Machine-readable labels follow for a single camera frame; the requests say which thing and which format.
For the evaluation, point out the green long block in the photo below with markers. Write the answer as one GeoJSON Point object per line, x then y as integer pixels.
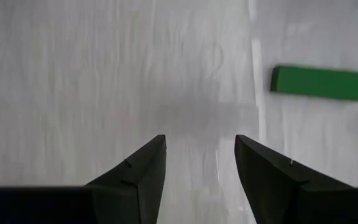
{"type": "Point", "coordinates": [322, 83]}

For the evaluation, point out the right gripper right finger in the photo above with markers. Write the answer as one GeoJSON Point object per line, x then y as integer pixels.
{"type": "Point", "coordinates": [269, 186]}

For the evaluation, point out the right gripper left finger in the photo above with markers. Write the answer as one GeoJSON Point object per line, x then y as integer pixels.
{"type": "Point", "coordinates": [135, 186]}

